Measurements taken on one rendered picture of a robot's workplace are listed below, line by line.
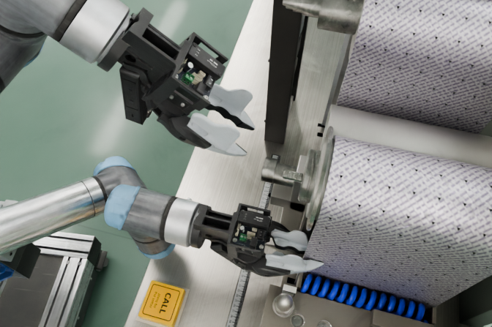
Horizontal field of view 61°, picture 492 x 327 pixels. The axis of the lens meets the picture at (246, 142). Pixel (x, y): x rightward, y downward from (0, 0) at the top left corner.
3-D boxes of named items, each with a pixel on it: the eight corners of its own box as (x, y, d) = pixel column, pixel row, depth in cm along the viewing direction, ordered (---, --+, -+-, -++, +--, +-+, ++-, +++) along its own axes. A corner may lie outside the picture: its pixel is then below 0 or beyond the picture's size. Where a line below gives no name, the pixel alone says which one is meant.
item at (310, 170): (299, 194, 53) (296, 205, 60) (315, 197, 53) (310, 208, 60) (310, 140, 56) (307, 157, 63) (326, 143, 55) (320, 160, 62)
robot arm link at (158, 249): (157, 205, 87) (147, 181, 78) (186, 246, 83) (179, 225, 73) (124, 227, 85) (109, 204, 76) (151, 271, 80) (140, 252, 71)
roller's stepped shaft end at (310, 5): (284, 3, 67) (285, -14, 65) (321, 9, 67) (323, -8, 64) (280, 15, 66) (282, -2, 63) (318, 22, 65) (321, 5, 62)
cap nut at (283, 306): (274, 292, 70) (276, 285, 67) (296, 298, 70) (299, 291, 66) (270, 314, 68) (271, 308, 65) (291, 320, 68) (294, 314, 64)
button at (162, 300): (153, 282, 84) (151, 279, 82) (186, 292, 83) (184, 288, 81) (140, 318, 80) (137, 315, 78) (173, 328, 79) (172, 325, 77)
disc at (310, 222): (318, 158, 68) (334, 104, 55) (321, 159, 68) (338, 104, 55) (302, 244, 60) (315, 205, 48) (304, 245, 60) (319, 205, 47)
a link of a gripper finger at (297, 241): (329, 249, 63) (269, 235, 64) (323, 262, 68) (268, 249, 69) (332, 230, 64) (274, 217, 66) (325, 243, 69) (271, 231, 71)
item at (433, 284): (299, 268, 74) (312, 230, 58) (434, 303, 70) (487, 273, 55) (298, 271, 74) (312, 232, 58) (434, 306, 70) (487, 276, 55)
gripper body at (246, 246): (264, 256, 61) (186, 235, 62) (262, 273, 68) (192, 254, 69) (275, 209, 65) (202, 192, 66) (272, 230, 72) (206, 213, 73)
